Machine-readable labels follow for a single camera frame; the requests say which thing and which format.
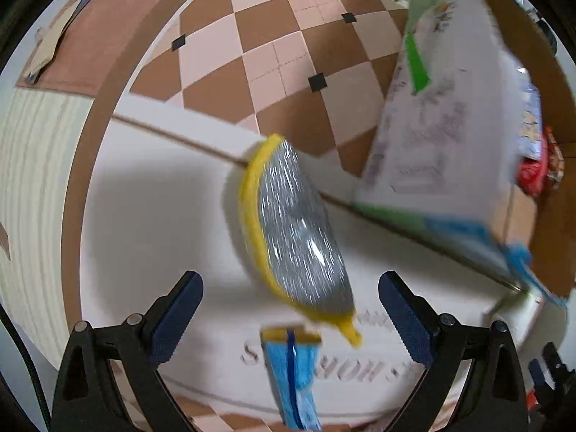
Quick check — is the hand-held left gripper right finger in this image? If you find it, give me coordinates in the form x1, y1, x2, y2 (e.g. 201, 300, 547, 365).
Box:
378, 271, 528, 432

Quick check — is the yellow and grey sponge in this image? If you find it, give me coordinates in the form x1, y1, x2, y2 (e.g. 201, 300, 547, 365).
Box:
238, 134, 363, 350

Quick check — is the brown cardboard tag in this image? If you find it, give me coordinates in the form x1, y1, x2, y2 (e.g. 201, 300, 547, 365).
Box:
22, 0, 96, 84

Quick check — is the black cable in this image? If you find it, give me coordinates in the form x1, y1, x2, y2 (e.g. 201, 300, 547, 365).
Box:
0, 303, 52, 432

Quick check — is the cream ribbed blanket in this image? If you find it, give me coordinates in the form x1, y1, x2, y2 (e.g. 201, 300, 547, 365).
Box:
0, 85, 97, 356

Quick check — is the blue printed packet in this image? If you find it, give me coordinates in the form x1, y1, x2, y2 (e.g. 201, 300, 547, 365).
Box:
517, 78, 544, 160

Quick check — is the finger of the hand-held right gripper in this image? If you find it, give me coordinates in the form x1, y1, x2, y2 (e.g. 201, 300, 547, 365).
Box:
526, 342, 576, 432

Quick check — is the pink and brown checkered mat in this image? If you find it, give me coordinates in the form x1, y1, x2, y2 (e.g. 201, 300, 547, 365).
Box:
60, 0, 411, 432

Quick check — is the white printed product box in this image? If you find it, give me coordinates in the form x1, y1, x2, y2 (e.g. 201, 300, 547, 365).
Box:
352, 0, 568, 310

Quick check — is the cardboard box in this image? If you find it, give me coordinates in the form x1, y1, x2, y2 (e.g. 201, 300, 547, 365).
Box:
468, 0, 576, 298

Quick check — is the red snack packet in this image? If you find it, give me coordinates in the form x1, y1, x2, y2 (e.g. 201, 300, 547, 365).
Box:
517, 126, 566, 197

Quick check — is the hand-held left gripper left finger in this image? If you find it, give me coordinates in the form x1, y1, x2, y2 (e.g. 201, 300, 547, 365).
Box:
51, 271, 205, 432

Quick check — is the white storage box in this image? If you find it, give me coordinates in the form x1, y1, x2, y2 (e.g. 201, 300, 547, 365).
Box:
80, 94, 546, 416

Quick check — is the blue cloth pack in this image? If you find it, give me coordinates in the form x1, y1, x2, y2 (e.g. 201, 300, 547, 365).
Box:
260, 325, 324, 431

